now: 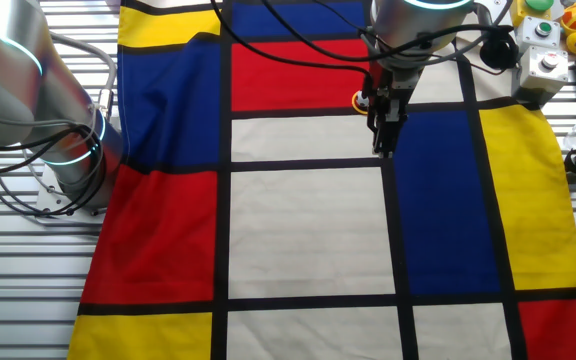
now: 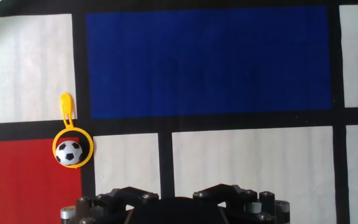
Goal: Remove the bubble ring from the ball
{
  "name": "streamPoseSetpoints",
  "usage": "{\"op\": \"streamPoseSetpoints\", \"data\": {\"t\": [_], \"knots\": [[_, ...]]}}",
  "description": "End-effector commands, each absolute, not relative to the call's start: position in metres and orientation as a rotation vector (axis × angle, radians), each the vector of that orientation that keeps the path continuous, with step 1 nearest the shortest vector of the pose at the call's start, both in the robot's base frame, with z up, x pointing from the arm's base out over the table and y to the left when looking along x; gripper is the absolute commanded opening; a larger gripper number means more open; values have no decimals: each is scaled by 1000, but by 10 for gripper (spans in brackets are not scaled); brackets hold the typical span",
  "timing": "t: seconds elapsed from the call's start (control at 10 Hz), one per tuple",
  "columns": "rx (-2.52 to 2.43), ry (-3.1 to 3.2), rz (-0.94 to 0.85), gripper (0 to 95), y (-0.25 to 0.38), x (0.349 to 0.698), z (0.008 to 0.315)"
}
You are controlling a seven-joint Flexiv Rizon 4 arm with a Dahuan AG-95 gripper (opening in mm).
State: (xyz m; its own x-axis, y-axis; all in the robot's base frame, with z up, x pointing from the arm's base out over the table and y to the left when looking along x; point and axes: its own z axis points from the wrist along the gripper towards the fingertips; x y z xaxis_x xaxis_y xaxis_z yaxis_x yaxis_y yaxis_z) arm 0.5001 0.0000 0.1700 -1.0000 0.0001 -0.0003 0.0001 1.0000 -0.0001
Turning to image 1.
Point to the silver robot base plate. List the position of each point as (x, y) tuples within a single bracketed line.
[(48, 200)]

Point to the grey box white button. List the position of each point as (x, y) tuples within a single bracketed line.
[(540, 72)]

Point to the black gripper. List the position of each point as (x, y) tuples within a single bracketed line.
[(393, 95)]

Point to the yellow box green button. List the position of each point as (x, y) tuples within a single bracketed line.
[(520, 10)]

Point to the colour block checked tablecloth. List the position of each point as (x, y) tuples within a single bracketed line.
[(308, 230)]

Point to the grey box green button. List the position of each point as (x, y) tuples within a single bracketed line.
[(538, 32)]

